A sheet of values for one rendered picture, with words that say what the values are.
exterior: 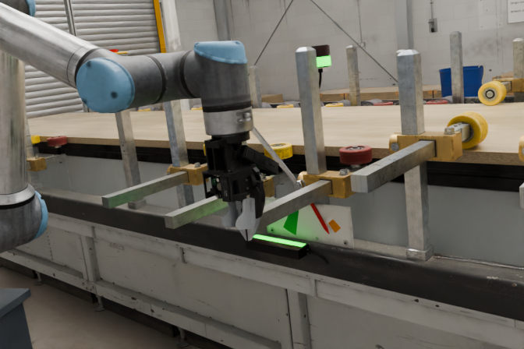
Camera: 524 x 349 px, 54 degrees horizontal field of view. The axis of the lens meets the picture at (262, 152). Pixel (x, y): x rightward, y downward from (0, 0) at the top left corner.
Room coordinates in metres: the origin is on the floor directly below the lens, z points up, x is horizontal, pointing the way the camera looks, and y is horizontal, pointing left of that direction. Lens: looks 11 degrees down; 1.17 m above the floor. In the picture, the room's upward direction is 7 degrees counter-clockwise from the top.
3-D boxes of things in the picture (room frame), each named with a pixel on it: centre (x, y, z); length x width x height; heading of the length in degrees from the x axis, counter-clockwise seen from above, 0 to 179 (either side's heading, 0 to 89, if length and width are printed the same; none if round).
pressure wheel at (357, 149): (1.27, -0.23, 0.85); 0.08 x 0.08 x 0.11
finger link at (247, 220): (0.93, 0.04, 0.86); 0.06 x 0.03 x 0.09; 139
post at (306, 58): (1.21, -0.13, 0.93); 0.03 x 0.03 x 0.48; 49
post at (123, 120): (1.71, 0.45, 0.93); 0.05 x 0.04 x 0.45; 49
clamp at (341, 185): (1.19, -0.14, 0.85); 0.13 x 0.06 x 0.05; 49
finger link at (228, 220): (0.95, 0.07, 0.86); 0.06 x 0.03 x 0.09; 139
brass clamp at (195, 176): (1.52, 0.23, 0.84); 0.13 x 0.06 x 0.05; 49
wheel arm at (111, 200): (1.45, 0.27, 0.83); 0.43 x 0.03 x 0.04; 139
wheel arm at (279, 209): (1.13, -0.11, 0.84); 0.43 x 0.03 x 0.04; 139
